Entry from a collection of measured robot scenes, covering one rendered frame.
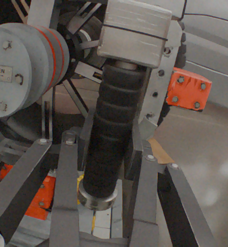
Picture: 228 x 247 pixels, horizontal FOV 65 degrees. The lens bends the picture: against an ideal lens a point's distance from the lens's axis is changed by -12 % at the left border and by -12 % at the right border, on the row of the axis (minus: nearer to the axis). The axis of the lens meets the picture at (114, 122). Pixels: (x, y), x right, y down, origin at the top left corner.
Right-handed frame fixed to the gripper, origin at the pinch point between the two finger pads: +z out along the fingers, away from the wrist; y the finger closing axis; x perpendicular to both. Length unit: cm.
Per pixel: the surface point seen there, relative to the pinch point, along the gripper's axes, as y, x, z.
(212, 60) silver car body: 40, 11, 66
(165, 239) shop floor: 46, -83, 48
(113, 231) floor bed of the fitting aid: 15, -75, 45
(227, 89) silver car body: 52, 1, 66
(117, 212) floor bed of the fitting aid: 17, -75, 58
